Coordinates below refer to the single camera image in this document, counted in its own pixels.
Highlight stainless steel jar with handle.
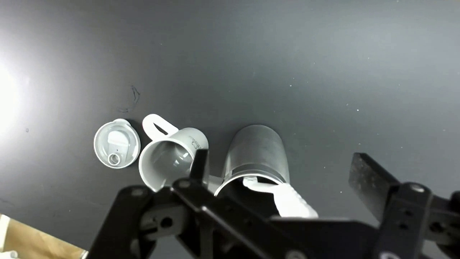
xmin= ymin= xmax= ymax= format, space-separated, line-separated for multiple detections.
xmin=213 ymin=124 xmax=292 ymax=228

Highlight clear round plastic lid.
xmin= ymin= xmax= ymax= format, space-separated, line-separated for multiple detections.
xmin=92 ymin=118 xmax=142 ymax=170

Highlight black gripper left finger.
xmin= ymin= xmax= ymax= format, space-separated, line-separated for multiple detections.
xmin=85 ymin=149 xmax=289 ymax=259

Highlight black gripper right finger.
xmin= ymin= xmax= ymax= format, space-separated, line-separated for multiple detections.
xmin=348 ymin=152 xmax=460 ymax=259

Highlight white ceramic mug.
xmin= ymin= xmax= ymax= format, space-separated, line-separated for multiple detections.
xmin=137 ymin=113 xmax=211 ymax=193

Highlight open cardboard box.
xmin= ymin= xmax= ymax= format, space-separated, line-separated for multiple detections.
xmin=0 ymin=213 xmax=91 ymax=259

